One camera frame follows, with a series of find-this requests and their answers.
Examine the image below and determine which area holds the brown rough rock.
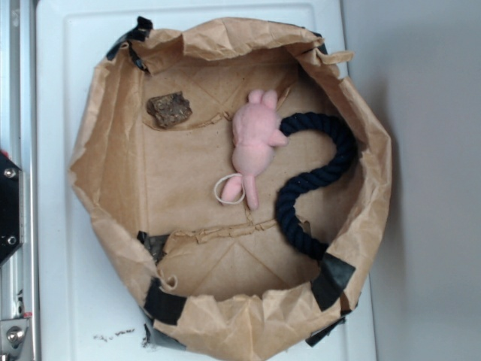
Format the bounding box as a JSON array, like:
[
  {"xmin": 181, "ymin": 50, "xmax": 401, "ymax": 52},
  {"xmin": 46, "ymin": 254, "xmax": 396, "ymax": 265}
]
[{"xmin": 146, "ymin": 92, "xmax": 192, "ymax": 129}]

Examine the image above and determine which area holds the brown paper bag bin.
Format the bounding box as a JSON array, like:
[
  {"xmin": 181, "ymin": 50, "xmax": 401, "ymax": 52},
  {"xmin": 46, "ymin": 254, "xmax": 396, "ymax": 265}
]
[{"xmin": 68, "ymin": 17, "xmax": 392, "ymax": 360}]

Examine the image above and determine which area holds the pink plush toy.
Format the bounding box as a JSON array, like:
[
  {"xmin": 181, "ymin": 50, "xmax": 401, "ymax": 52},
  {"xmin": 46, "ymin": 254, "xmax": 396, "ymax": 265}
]
[{"xmin": 215, "ymin": 89, "xmax": 289, "ymax": 211}]

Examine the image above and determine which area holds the white plastic tray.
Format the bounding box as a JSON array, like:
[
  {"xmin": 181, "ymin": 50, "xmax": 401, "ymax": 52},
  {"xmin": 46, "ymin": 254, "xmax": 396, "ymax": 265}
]
[{"xmin": 34, "ymin": 0, "xmax": 379, "ymax": 361}]

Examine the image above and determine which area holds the black mounting plate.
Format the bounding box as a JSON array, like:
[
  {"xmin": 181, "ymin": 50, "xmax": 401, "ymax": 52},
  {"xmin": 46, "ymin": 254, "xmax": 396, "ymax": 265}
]
[{"xmin": 0, "ymin": 150, "xmax": 23, "ymax": 266}]

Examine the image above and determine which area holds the dark blue thick rope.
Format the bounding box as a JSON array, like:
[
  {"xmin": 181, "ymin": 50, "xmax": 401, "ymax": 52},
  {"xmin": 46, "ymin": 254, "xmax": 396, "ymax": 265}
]
[{"xmin": 274, "ymin": 113, "xmax": 358, "ymax": 262}]

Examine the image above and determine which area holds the metal corner bracket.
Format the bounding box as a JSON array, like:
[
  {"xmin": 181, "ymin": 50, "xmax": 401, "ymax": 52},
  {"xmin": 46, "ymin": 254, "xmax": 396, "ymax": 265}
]
[{"xmin": 1, "ymin": 318, "xmax": 34, "ymax": 361}]

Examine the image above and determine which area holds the aluminium frame rail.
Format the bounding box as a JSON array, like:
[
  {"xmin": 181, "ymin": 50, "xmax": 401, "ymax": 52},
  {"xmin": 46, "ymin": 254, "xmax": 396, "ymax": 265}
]
[{"xmin": 1, "ymin": 1, "xmax": 41, "ymax": 360}]

